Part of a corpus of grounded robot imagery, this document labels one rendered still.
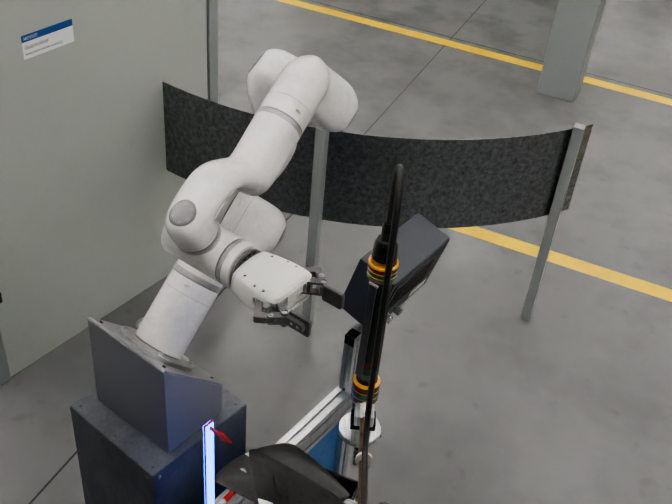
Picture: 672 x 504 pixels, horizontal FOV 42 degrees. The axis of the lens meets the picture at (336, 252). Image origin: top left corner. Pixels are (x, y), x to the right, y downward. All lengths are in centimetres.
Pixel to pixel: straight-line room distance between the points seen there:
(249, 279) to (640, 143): 432
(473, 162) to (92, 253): 152
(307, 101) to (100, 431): 99
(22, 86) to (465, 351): 201
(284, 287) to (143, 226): 238
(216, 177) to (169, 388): 66
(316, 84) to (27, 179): 179
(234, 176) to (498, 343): 254
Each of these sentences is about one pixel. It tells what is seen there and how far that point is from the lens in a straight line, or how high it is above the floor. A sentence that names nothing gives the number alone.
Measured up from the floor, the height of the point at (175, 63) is 100.
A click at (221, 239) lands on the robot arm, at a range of 146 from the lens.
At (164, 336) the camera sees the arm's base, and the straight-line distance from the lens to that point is 202.
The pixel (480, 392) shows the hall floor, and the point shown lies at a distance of 363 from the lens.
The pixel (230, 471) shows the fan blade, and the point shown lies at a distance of 176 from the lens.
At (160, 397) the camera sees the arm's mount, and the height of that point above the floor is 111.
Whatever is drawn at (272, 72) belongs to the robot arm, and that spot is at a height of 178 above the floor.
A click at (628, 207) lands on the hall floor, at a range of 492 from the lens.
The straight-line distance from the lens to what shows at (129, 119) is 345.
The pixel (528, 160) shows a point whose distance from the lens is 344.
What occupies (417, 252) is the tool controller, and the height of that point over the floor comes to 123.
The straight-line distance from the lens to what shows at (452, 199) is 341.
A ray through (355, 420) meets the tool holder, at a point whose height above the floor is 153.
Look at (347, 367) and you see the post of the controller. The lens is 229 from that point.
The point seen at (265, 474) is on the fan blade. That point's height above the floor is 141.
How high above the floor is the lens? 258
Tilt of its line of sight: 38 degrees down
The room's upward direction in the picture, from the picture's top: 6 degrees clockwise
